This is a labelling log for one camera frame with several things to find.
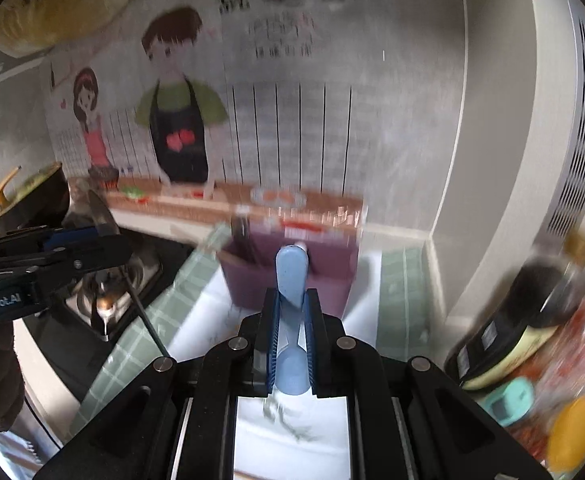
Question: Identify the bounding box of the teal cap salt shaker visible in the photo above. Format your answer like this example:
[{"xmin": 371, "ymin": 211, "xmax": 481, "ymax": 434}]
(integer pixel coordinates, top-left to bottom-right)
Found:
[{"xmin": 477, "ymin": 377, "xmax": 535, "ymax": 428}]

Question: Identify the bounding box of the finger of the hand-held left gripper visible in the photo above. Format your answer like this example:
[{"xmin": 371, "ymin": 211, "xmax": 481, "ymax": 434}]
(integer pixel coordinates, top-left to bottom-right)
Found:
[
  {"xmin": 0, "ymin": 225, "xmax": 104, "ymax": 262},
  {"xmin": 35, "ymin": 236, "xmax": 132, "ymax": 292}
]

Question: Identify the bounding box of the yellow lid chili flake jar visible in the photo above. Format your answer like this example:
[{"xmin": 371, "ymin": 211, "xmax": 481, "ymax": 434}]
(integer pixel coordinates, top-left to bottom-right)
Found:
[{"xmin": 517, "ymin": 395, "xmax": 585, "ymax": 473}]

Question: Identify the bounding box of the cartoon wall poster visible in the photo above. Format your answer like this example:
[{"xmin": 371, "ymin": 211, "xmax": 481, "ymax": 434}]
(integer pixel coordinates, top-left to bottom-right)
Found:
[{"xmin": 47, "ymin": 0, "xmax": 368, "ymax": 221}]

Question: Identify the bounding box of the blue plastic spoon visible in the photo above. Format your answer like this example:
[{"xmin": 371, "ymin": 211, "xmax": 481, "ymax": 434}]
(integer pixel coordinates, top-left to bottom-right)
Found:
[{"xmin": 275, "ymin": 244, "xmax": 313, "ymax": 396}]

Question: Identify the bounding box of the white vent grille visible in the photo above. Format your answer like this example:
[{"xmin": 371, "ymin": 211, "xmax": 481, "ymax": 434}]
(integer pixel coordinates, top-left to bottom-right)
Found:
[{"xmin": 537, "ymin": 15, "xmax": 585, "ymax": 241}]

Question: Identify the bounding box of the orange cap chili bottle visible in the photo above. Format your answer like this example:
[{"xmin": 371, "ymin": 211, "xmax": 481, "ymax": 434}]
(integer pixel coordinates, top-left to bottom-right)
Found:
[{"xmin": 537, "ymin": 280, "xmax": 585, "ymax": 411}]

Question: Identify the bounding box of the black gas stove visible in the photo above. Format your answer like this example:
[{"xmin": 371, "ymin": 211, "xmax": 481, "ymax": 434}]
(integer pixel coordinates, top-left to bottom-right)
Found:
[{"xmin": 37, "ymin": 240, "xmax": 193, "ymax": 346}]

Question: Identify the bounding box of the purple plastic box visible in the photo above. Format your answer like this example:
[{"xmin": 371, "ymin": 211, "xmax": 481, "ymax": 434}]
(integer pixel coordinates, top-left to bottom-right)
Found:
[{"xmin": 220, "ymin": 220, "xmax": 360, "ymax": 318}]

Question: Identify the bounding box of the black pan yellow handle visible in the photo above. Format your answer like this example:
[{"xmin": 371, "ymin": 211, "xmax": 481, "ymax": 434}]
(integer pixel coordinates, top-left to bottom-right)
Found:
[{"xmin": 0, "ymin": 162, "xmax": 70, "ymax": 233}]

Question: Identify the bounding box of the flower print range hood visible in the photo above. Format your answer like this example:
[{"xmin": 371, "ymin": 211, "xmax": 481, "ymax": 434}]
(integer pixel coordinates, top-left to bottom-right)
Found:
[{"xmin": 0, "ymin": 0, "xmax": 140, "ymax": 56}]

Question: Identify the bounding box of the dark soy sauce bottle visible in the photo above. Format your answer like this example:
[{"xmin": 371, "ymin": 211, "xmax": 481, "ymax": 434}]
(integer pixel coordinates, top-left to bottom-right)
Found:
[{"xmin": 445, "ymin": 255, "xmax": 580, "ymax": 391}]

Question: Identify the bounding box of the green and white tablecloth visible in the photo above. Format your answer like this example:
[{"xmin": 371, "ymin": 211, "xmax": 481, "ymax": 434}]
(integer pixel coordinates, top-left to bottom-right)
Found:
[{"xmin": 67, "ymin": 225, "xmax": 443, "ymax": 480}]

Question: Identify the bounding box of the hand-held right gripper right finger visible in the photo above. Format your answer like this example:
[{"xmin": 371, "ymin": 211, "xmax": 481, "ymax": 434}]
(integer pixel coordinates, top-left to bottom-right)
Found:
[{"xmin": 305, "ymin": 287, "xmax": 548, "ymax": 480}]

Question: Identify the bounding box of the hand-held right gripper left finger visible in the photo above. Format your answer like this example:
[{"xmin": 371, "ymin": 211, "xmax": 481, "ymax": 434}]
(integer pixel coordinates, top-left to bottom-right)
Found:
[{"xmin": 32, "ymin": 287, "xmax": 280, "ymax": 480}]

